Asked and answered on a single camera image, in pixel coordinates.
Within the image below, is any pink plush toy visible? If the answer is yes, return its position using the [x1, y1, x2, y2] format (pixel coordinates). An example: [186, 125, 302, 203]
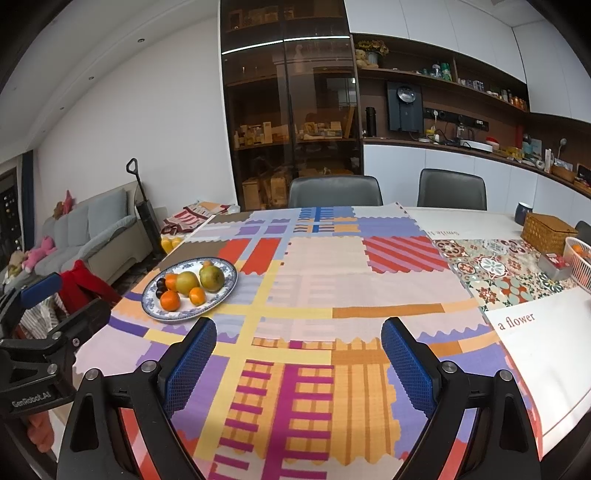
[22, 235, 57, 271]

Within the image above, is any plush toy on sofa back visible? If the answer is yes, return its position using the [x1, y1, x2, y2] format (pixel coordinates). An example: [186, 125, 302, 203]
[52, 190, 75, 217]

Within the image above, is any black power strip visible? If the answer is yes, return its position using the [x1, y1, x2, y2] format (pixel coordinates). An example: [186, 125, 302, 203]
[424, 108, 490, 128]

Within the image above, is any yellow-green pear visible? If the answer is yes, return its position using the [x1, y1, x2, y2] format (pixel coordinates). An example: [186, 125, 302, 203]
[176, 271, 200, 296]

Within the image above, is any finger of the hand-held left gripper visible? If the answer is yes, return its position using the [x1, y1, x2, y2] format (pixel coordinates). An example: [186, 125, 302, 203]
[0, 272, 64, 325]
[0, 298, 113, 371]

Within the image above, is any floral tile-pattern cloth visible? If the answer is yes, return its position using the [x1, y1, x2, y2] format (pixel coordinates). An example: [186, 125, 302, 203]
[434, 235, 591, 312]

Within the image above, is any sunflower bouquet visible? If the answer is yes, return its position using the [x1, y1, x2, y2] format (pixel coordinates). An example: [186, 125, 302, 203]
[355, 39, 389, 68]

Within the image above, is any black wall water dispenser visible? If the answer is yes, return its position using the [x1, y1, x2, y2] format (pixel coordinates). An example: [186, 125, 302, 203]
[387, 82, 424, 133]

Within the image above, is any green pear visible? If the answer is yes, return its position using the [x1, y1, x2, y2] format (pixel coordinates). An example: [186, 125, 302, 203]
[199, 264, 225, 292]

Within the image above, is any small grey and red box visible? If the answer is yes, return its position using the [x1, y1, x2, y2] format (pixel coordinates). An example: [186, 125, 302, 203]
[538, 253, 573, 281]

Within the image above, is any glass door cabinet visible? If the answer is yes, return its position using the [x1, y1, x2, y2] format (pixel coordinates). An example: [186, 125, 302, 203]
[219, 0, 365, 212]

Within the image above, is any wicker basket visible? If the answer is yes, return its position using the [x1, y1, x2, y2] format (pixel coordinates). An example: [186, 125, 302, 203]
[522, 213, 579, 256]

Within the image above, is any white plastic basket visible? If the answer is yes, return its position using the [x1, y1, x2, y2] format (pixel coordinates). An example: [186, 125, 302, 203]
[564, 237, 591, 292]

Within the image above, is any colourful patchwork tablecloth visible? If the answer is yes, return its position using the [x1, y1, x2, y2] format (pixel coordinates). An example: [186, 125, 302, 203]
[74, 203, 541, 480]

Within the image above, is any folded striped cloth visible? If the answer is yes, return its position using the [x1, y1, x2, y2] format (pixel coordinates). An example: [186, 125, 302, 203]
[161, 200, 232, 236]

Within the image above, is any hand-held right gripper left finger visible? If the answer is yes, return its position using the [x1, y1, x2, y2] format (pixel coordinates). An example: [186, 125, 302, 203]
[55, 316, 218, 480]

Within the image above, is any black stick vacuum cleaner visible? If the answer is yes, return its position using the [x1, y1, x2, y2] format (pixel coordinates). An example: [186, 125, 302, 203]
[126, 158, 167, 259]

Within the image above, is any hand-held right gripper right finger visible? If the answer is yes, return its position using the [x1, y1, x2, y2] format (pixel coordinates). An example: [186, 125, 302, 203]
[380, 316, 542, 480]

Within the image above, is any red cloth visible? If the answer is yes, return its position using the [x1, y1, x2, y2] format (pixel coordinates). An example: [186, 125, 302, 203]
[58, 259, 122, 315]

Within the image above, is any brown wall shelf unit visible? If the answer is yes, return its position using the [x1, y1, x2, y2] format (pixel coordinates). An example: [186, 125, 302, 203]
[351, 32, 591, 199]

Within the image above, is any grey sofa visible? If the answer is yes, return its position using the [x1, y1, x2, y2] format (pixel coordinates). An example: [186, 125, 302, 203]
[34, 187, 155, 282]

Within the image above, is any blue and white plate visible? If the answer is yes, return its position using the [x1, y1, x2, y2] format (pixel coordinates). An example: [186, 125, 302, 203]
[141, 258, 238, 322]

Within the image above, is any person's left hand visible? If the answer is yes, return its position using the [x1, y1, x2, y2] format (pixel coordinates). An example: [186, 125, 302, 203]
[27, 410, 53, 454]

